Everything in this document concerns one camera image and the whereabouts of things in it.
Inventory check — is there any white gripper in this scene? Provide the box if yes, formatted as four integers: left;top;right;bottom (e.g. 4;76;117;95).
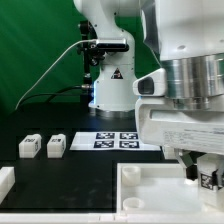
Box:
135;96;224;177

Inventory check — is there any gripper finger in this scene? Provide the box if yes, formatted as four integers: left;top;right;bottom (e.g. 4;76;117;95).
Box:
216;167;224;188

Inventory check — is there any white square tabletop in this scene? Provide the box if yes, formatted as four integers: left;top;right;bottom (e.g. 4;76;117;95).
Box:
116;161;224;214

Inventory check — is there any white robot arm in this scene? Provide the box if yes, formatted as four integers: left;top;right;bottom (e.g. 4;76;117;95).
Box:
73;0;224;190

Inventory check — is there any white tag base sheet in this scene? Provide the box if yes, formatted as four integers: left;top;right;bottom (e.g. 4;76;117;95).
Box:
70;132;160;151

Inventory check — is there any white obstacle left piece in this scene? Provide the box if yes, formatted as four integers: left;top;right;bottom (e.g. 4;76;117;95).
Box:
0;167;15;204

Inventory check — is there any white obstacle front rail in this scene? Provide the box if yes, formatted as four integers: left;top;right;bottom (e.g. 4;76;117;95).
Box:
0;213;224;224

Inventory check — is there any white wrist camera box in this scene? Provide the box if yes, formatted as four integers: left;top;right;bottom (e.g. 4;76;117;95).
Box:
133;68;167;97

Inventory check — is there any black cable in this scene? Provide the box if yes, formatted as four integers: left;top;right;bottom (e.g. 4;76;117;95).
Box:
16;85;93;109

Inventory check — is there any black camera stand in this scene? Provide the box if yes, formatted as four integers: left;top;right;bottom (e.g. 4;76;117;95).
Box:
77;20;105;109

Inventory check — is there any white cable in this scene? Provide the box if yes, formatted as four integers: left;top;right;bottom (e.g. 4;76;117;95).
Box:
14;39;98;110

